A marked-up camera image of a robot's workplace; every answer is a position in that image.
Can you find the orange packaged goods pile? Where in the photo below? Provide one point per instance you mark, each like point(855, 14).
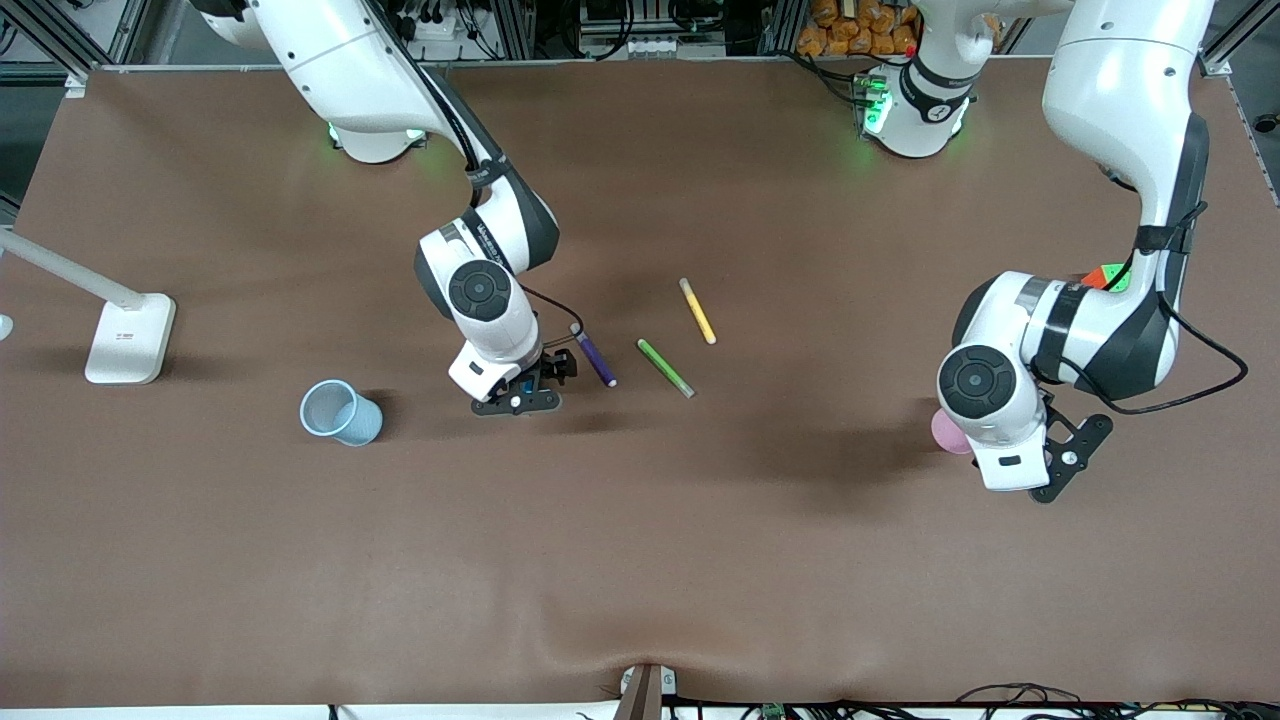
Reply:
point(850, 35)

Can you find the aluminium rack frame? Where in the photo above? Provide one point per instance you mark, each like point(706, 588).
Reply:
point(520, 25)

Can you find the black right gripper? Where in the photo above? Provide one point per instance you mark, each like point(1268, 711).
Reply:
point(556, 367)

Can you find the green marker pen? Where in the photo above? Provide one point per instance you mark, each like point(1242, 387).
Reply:
point(665, 368)

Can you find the yellow marker pen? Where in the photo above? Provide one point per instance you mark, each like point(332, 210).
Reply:
point(697, 311)

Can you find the white connector strip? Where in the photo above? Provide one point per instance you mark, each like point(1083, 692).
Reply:
point(655, 45)

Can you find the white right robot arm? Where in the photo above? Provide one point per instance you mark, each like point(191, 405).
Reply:
point(350, 70)

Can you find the aluminium frame profile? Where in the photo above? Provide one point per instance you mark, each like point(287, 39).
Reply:
point(1215, 62)
point(50, 35)

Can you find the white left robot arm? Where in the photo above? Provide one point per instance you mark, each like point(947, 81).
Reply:
point(1120, 80)

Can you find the white power strip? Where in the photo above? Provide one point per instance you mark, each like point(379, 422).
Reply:
point(440, 28)

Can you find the light blue plastic cup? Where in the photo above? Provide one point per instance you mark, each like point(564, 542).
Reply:
point(355, 425)

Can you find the pink plastic cup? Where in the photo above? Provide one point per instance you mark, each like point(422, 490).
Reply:
point(948, 435)

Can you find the multicolour puzzle cube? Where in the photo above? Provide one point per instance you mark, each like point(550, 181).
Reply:
point(1112, 278)

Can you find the purple marker pen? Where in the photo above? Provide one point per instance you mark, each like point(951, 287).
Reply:
point(597, 360)

